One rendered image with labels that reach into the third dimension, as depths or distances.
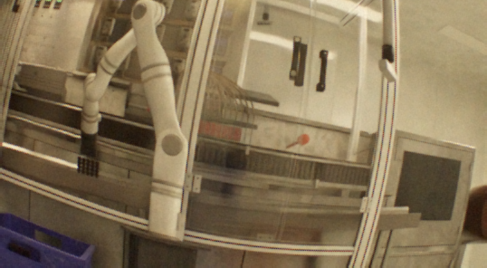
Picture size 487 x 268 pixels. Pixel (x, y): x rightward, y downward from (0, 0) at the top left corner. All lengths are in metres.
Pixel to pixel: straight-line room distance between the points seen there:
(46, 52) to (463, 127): 5.13
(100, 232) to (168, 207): 0.75
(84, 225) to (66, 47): 0.90
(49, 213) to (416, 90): 4.73
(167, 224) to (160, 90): 0.39
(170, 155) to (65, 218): 0.87
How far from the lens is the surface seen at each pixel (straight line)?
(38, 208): 2.45
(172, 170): 1.74
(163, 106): 1.81
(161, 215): 1.73
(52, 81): 2.34
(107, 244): 2.41
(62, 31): 2.81
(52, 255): 1.37
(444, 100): 6.53
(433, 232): 2.82
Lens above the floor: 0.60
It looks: 12 degrees up
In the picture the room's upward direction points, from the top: 10 degrees clockwise
